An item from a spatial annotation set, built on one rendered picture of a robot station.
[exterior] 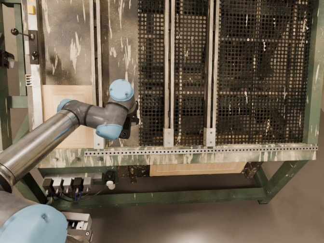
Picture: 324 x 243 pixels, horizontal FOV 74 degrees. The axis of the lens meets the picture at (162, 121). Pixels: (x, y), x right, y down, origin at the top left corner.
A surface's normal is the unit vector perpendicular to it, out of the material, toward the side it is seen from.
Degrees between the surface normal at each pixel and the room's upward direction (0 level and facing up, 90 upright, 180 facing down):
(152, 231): 0
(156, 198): 0
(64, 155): 51
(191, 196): 0
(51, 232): 83
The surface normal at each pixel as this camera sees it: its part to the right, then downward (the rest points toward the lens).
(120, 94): 0.04, -0.32
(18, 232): 0.09, -0.63
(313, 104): 0.11, 0.11
